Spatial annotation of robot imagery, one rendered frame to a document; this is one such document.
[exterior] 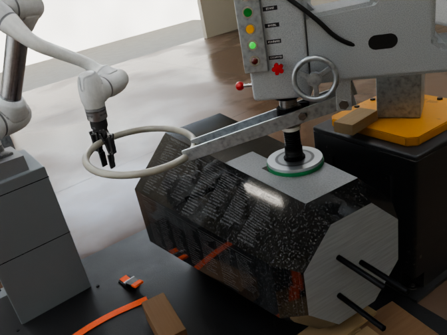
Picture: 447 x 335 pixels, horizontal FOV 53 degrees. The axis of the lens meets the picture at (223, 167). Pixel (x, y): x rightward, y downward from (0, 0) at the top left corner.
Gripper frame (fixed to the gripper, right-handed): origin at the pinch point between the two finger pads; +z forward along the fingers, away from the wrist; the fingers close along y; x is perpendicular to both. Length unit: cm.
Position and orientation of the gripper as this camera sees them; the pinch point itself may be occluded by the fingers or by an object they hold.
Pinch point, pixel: (107, 160)
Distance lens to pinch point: 212.5
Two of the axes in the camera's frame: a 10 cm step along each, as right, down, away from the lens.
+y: 8.6, 1.6, -4.9
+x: 5.1, -4.3, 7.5
